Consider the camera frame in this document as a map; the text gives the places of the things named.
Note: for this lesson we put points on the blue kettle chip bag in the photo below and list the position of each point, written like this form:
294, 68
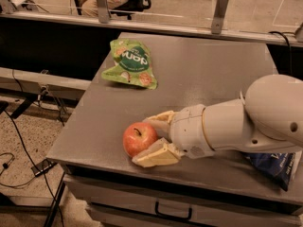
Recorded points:
280, 168

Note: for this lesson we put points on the left metal bracket post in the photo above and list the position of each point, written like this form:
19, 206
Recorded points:
103, 12

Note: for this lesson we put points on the metal bracket post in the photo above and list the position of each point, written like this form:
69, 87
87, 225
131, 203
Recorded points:
103, 12
219, 15

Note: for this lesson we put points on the black drawer handle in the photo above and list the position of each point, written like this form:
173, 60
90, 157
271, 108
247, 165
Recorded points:
172, 214

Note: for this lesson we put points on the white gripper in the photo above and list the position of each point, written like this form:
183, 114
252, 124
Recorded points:
188, 130

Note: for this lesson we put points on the black office chair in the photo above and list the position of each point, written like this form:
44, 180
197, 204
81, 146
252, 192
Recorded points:
129, 8

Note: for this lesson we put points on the black power adapter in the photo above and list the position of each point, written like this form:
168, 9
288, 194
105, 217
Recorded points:
42, 167

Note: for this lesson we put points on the grey cabinet drawer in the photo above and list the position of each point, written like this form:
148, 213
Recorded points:
131, 206

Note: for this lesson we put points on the green rice chip bag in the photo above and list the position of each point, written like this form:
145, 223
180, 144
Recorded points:
133, 64

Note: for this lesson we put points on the right metal bracket post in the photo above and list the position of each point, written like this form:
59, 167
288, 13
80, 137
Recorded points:
219, 15

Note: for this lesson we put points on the metal rail ledge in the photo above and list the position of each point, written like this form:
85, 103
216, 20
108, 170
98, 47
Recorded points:
151, 28

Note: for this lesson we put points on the red apple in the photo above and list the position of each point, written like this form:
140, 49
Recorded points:
138, 137

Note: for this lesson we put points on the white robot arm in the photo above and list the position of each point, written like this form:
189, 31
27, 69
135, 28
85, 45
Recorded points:
267, 118

